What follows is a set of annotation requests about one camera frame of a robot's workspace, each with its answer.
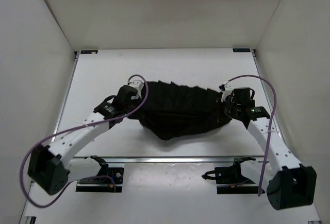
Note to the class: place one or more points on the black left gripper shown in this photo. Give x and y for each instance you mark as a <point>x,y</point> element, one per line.
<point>138,100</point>

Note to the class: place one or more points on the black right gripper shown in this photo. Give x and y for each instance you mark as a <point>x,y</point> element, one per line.
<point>229,102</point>

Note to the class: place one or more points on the black pleated skirt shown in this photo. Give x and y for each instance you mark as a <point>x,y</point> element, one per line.
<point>172,110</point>

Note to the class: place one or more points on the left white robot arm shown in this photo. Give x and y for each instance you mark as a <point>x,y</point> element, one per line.
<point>54,166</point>

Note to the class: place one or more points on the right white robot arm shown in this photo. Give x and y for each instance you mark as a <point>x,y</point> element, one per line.
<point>285,180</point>

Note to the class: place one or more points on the right blue table label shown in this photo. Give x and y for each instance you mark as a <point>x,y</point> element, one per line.
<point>241,50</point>

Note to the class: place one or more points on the blue table label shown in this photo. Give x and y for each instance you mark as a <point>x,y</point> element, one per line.
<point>241,50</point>
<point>88,52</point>

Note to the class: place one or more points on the left blue table label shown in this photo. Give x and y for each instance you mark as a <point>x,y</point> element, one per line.
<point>88,52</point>

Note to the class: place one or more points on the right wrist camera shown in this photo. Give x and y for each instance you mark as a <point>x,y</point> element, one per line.
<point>243,96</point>

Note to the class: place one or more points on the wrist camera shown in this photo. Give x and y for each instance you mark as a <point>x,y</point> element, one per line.
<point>243,96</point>
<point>136,84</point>

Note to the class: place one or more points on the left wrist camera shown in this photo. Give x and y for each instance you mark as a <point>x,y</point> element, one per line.
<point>136,84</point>

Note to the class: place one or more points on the aluminium table rail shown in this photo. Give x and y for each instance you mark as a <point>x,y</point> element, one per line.
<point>64,91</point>

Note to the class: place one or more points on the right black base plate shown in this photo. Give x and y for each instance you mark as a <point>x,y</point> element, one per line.
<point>230,181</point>

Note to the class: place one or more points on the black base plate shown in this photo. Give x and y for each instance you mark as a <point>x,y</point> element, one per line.
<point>110,182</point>
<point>230,181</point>

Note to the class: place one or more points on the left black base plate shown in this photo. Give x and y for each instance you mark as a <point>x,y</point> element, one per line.
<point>110,182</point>

